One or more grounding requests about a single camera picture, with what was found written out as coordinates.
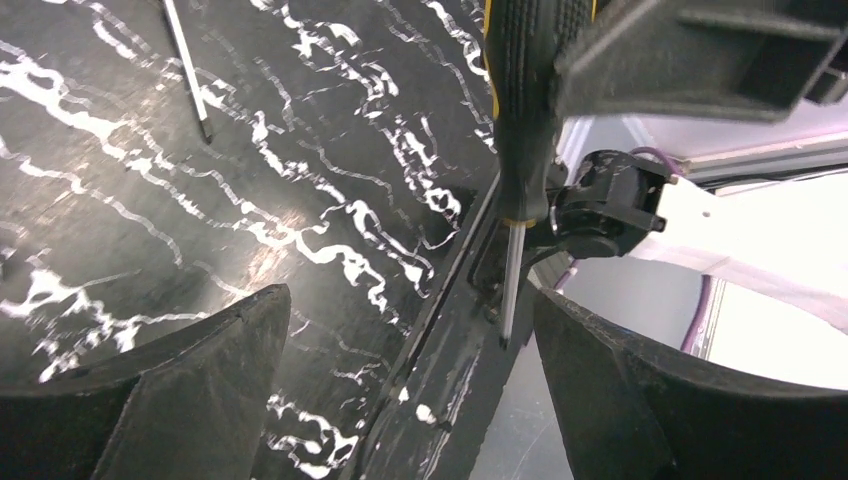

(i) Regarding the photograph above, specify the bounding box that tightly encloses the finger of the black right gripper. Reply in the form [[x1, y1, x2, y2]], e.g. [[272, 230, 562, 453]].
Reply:
[[553, 1, 847, 123]]

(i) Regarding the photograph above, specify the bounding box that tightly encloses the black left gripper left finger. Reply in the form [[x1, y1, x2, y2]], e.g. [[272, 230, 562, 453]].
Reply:
[[1, 284, 291, 479]]

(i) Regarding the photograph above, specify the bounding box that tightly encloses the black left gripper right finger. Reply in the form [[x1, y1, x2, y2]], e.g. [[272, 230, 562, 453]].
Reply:
[[533, 289, 847, 479]]

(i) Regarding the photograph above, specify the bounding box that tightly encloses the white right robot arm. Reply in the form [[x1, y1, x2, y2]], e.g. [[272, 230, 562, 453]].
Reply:
[[549, 1, 847, 330]]

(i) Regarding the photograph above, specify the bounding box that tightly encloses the aluminium frame rail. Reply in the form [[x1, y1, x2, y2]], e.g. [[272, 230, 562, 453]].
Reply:
[[686, 131, 847, 189]]

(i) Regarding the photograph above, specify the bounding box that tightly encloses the thin orange handled screwdriver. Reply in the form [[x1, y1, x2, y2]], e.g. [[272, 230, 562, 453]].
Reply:
[[162, 0, 213, 144]]

